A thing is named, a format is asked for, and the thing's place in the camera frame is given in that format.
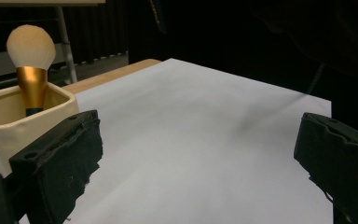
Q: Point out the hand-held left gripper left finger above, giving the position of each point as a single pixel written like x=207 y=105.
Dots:
x=59 y=161

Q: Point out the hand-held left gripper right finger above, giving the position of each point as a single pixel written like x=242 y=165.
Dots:
x=341 y=161

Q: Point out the cream square cup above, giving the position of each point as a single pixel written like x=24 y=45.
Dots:
x=0 y=140

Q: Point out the large makeup brush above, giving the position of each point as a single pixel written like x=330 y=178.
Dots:
x=31 y=46

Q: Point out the white metal stand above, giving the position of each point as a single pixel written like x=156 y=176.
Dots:
x=66 y=40

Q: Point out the white paper sheet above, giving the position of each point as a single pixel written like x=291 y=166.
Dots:
x=199 y=140

